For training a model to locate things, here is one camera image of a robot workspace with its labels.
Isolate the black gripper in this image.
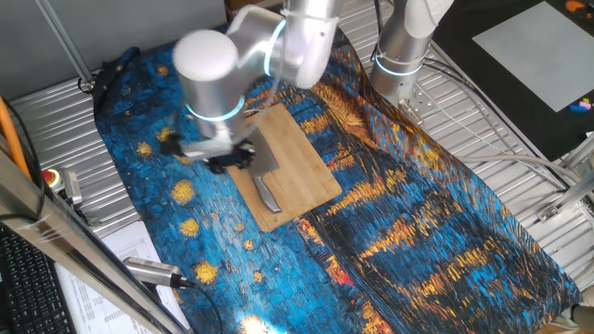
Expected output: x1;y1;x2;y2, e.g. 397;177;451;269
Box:
206;142;257;176

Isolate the steel cleaver knife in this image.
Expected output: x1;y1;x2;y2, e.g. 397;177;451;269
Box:
244;129;283;214

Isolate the bamboo cutting board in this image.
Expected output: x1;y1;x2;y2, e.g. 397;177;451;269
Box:
226;102;343;234

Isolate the starry night painting tablecloth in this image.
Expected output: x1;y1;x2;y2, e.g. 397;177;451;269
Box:
92;8;582;334

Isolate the red emergency stop button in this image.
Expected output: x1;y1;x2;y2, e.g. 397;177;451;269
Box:
41;167;84;208

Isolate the thin grey metal rod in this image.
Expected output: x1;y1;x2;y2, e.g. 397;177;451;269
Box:
34;0;97;89

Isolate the printed white paper sheet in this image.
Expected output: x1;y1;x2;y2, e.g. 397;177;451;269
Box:
54;220;191;334

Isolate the black computer keyboard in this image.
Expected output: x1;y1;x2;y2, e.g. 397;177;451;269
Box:
0;225;78;334

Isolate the black table mat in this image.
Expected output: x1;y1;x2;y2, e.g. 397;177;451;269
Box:
431;0;594;162

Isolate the grey studded baseplate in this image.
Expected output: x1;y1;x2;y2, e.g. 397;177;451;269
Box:
471;1;594;113

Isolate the black camera cable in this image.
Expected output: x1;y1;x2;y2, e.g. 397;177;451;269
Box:
178;276;225;334

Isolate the aluminium frame bar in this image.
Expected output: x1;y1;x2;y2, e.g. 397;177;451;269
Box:
0;148;191;334

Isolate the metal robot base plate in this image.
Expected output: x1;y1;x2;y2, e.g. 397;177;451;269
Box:
397;83;440;127

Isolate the orange cable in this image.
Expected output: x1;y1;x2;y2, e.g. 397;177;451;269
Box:
0;96;32;182

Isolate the thin white cable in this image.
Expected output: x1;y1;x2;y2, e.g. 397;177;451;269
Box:
414;81;565;191

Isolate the thick grey cable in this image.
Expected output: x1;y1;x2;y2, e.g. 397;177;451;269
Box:
457;154;579;186

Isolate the aluminium profile bracket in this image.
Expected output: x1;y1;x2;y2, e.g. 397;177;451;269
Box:
537;134;594;224

